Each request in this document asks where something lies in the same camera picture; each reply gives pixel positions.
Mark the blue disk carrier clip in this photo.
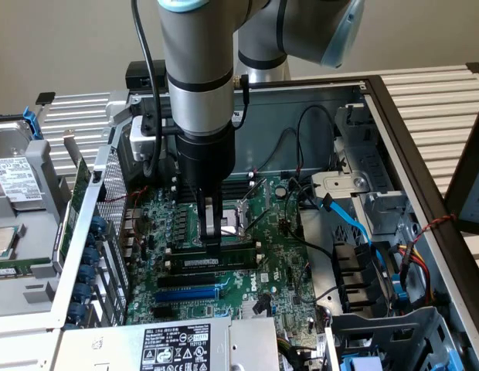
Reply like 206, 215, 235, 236
22, 107, 42, 141

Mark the metal rear port block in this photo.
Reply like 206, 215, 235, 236
119, 208, 143, 260

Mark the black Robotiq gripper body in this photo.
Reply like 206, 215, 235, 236
174, 129, 237, 192

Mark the grey power supply with label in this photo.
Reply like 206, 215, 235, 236
61, 316, 281, 371

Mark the metal socket cover frame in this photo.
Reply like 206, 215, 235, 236
235, 177, 272, 233

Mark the CPU socket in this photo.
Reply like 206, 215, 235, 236
222, 200, 256, 243

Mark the green RAM stick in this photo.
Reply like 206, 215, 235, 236
0, 257, 54, 278
180, 247, 260, 274

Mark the grey drive cage with blue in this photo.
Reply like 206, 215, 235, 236
331, 305, 469, 371

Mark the silver hard disk with label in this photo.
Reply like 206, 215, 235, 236
0, 119, 47, 213

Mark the blue SATA wire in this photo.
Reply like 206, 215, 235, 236
318, 192, 383, 252

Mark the open grey PC case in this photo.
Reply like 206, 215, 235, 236
0, 75, 479, 371

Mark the low black wire loop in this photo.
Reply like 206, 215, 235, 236
254, 127, 301, 174

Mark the grey metal disk bay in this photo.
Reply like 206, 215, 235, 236
311, 103, 414, 240

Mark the thin red black wire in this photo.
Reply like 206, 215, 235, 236
96, 185, 151, 205

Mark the black wire across motherboard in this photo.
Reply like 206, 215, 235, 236
284, 177, 337, 264

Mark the long red black twisted wire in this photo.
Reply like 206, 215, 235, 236
411, 214, 457, 245

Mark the blue expansion slot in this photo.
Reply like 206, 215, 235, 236
154, 285, 219, 305

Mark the green Dell motherboard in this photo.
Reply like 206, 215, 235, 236
125, 175, 321, 337

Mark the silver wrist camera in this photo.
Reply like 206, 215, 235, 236
130, 114, 164, 162

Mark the yellow red wire bundle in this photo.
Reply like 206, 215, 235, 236
397, 243, 434, 306

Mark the silver chipset heatsink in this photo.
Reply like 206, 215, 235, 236
240, 300, 266, 321

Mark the black RAM slot bank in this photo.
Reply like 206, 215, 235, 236
164, 241, 263, 276
172, 172, 258, 204

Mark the silver CPU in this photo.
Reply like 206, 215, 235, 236
0, 223, 27, 260

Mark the tall black wire loop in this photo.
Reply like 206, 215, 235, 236
295, 104, 338, 173

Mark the dark framed box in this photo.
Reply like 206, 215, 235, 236
443, 88, 479, 235

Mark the long black expansion slot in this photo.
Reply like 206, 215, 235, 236
157, 272, 216, 291

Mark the black fan shroud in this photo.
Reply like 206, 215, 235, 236
331, 241, 399, 315

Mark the grey parts rack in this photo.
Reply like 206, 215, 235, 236
0, 111, 70, 322

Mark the green graphics card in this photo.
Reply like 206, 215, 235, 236
57, 129, 93, 271

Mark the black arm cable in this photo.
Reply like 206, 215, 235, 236
130, 0, 164, 179

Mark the black box with port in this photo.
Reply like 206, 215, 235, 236
125, 60, 167, 89

